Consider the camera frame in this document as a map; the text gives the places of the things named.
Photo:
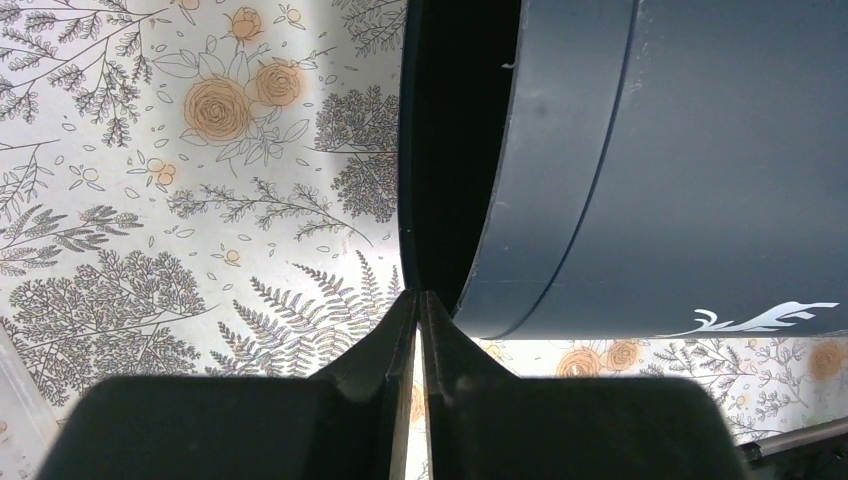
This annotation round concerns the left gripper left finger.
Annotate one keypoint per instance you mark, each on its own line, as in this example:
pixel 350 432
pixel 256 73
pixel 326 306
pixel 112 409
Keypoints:
pixel 348 420

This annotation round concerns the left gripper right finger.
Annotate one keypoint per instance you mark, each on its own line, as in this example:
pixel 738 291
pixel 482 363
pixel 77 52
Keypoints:
pixel 486 423

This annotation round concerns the dark blue round bin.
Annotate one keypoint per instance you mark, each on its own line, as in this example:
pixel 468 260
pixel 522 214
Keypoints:
pixel 613 169

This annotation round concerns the floral table mat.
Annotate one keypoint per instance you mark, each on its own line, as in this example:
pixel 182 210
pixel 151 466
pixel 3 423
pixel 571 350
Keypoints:
pixel 210 189

